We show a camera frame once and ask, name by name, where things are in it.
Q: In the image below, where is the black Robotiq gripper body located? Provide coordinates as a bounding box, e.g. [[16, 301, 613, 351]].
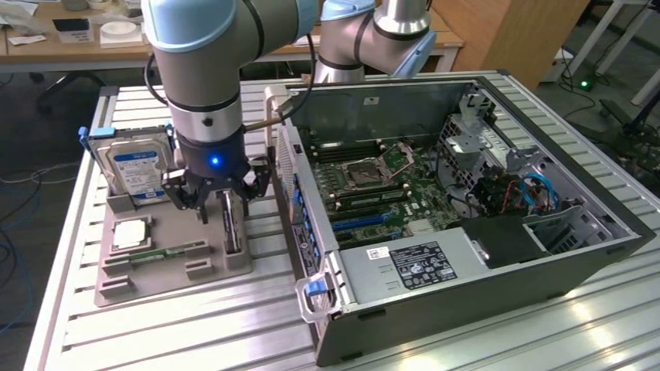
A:
[[175, 129, 252, 195]]

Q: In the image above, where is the graphics card with metal bracket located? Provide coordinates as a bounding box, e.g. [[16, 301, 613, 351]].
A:
[[213, 185, 244, 257]]

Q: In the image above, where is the hard disk in blue caddy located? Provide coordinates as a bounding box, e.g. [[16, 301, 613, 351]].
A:
[[76, 120, 176, 208]]

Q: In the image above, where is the silver CPU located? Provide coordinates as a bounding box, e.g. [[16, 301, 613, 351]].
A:
[[112, 220, 148, 248]]

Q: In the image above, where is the green RAM stick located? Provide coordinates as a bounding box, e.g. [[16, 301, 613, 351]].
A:
[[128, 242, 207, 264]]

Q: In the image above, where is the black installed RAM stick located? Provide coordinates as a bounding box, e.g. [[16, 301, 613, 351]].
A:
[[335, 188, 412, 209]]

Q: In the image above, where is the grey parts rack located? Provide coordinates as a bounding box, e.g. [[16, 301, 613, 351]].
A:
[[92, 185, 255, 308]]

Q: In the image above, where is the open socket cover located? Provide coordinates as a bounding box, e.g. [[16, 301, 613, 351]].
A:
[[380, 141, 417, 175]]

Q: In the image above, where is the green motherboard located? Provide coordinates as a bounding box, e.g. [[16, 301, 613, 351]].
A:
[[299, 129, 468, 252]]

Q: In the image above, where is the grey power supply unit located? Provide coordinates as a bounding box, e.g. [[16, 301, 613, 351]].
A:
[[329, 226, 491, 306]]

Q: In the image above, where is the white flat box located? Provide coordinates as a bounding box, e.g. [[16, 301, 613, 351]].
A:
[[99, 32, 145, 49]]

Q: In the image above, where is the black office chair base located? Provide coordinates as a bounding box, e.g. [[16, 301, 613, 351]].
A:
[[29, 69, 156, 114]]

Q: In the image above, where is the white round dish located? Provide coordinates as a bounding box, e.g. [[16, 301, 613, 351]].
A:
[[100, 21, 141, 39]]

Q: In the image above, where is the metal disk bay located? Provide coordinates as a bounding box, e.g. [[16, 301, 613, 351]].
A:
[[435, 92, 540, 194]]

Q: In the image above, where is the wooden desk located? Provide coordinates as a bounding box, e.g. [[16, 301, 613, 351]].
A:
[[0, 0, 465, 74]]

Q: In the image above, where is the white box with black top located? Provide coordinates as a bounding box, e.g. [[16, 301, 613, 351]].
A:
[[51, 18, 97, 44]]

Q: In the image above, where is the open black PC case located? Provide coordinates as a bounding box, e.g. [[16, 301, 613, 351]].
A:
[[261, 75, 657, 368]]

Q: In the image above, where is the clear plastic bag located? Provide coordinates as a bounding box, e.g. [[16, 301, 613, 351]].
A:
[[0, 2, 52, 34]]

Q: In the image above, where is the wooden cabinet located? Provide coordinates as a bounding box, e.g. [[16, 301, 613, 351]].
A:
[[453, 0, 592, 88]]

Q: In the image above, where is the black floor stand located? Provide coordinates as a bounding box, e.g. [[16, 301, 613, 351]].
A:
[[599, 98, 660, 137]]

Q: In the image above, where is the white desk leg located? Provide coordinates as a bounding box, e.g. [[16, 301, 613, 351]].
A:
[[565, 0, 660, 106]]

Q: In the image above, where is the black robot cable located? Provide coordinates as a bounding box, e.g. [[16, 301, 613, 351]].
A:
[[143, 32, 319, 132]]

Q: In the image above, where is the red wire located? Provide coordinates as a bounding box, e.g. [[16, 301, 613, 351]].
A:
[[503, 179, 523, 209]]

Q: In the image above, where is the blue wire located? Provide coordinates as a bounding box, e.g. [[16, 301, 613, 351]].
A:
[[520, 173, 561, 212]]

